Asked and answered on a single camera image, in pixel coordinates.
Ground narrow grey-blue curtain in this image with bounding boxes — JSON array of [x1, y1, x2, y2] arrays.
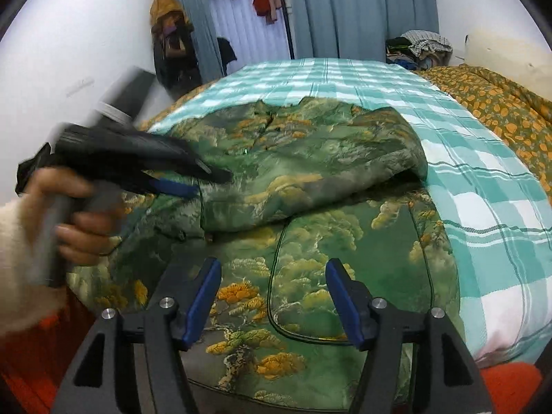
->
[[160, 0, 226, 83]]

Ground person's left hand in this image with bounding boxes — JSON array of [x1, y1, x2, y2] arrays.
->
[[19, 167, 127, 269]]

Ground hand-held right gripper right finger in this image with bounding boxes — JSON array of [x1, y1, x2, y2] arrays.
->
[[324, 258, 495, 414]]

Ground teal plaid bed sheet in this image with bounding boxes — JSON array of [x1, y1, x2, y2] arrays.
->
[[147, 57, 552, 368]]

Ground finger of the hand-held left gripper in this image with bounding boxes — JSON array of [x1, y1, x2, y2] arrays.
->
[[172, 137, 234, 184], [141, 174, 200, 201]]

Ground person's left forearm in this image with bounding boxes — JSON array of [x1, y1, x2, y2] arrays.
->
[[0, 198, 66, 338]]

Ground red hanging clothes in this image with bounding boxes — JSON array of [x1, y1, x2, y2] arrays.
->
[[252, 0, 286, 25]]

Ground green landscape print jacket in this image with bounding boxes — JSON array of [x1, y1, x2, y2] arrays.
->
[[69, 97, 465, 408]]

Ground yellow hooded coat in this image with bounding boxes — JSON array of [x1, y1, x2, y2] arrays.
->
[[149, 0, 195, 31]]

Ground red orange cloth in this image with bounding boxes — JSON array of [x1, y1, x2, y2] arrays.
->
[[0, 306, 546, 414]]

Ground wide grey-blue curtain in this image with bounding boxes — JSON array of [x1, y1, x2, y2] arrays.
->
[[286, 0, 441, 63]]

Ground orange floral quilt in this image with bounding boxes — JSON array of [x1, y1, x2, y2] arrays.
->
[[138, 64, 552, 208]]

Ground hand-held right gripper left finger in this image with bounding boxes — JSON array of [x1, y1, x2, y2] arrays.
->
[[51, 257, 223, 414]]

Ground cream pillow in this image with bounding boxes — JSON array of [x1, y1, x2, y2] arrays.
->
[[463, 29, 552, 101]]

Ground pile of clothes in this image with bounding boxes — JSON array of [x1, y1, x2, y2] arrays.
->
[[385, 30, 454, 70]]

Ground dark hanging clothes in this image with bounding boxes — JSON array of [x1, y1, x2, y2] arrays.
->
[[152, 13, 201, 101]]

